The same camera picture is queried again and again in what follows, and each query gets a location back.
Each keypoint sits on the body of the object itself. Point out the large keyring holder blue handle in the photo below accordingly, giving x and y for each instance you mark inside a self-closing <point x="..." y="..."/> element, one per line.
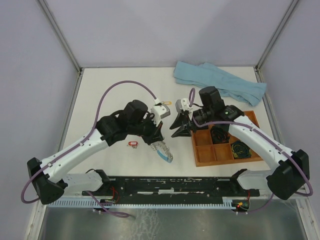
<point x="163" y="151"/>

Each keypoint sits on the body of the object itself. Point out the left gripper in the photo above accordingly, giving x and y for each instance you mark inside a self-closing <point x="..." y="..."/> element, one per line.
<point x="155" y="135"/>

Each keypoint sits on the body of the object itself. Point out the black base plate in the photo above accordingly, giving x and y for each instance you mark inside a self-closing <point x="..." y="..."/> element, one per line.
<point x="200" y="187"/>

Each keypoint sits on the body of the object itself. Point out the light blue cloth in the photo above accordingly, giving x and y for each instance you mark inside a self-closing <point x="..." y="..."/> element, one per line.
<point x="228" y="85"/>

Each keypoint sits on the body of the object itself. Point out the grey cable duct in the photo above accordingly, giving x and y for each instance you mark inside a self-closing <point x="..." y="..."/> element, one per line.
<point x="76" y="202"/>

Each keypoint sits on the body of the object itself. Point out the green yellow tag key bunch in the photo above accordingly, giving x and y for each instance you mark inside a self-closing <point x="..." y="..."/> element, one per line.
<point x="166" y="103"/>

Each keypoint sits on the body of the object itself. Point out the rolled blue-yellow tie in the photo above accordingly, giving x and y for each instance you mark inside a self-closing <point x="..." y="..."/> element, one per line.
<point x="240" y="150"/>

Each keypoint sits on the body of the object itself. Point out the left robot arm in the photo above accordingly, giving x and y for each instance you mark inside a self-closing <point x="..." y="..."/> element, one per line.
<point x="50" y="176"/>

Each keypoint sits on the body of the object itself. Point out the wooden compartment tray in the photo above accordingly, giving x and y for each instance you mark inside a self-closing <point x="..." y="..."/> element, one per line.
<point x="208" y="154"/>

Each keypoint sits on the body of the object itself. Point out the rolled orange-dotted tie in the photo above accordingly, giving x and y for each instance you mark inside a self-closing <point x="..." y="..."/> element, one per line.
<point x="218" y="135"/>

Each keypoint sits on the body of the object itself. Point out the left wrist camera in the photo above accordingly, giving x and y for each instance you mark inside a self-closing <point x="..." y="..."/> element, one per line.
<point x="160" y="111"/>

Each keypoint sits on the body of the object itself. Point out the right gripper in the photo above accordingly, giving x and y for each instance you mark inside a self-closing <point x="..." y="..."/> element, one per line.
<point x="181" y="120"/>

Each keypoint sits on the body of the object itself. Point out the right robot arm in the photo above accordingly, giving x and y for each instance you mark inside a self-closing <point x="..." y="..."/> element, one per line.
<point x="289" y="171"/>

